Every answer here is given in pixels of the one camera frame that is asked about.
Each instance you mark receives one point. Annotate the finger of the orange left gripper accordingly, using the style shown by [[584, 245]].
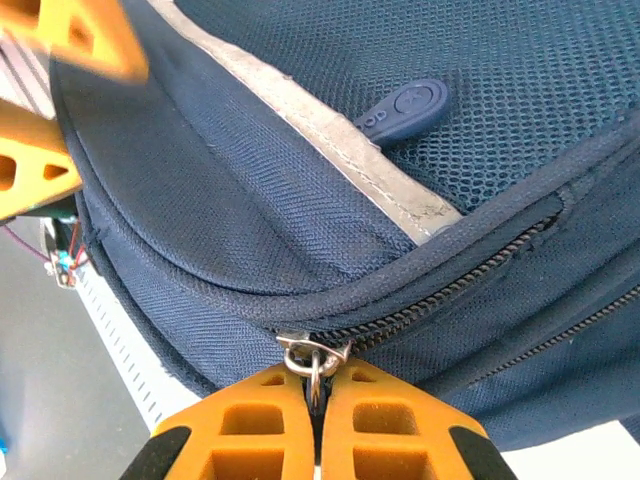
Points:
[[100, 45], [30, 145]]

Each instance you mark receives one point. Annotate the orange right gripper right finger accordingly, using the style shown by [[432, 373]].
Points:
[[395, 430]]

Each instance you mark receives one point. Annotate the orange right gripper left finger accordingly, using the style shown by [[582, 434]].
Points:
[[240, 430]]

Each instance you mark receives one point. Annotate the navy blue backpack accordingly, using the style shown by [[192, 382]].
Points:
[[350, 175]]

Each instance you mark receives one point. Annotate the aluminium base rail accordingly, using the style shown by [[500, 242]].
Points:
[[20, 80]]

